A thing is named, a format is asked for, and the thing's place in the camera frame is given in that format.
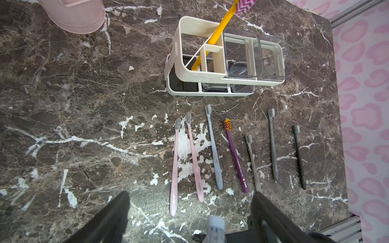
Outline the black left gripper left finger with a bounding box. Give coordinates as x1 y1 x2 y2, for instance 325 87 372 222
65 191 130 243

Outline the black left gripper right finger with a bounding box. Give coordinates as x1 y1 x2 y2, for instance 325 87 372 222
251 191 315 243

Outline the light blue toothbrush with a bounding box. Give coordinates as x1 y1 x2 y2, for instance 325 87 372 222
202 216 226 243

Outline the pale pink toothbrush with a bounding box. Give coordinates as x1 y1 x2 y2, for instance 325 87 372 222
170 118 181 217

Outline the olive grey toothbrush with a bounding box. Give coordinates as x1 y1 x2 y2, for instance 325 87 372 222
245 135 262 192

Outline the black toothbrush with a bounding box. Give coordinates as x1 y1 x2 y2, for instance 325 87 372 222
292 125 307 190

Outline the dark grey toothbrush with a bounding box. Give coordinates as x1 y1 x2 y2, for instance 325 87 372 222
267 108 279 181

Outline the grey blue toothbrush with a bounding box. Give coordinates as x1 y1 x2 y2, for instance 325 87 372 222
205 104 223 190

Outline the cream toothbrush holder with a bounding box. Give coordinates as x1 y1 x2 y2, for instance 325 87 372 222
164 16 293 97

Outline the pink pencil cup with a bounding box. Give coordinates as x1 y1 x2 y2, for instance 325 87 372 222
38 0 105 34

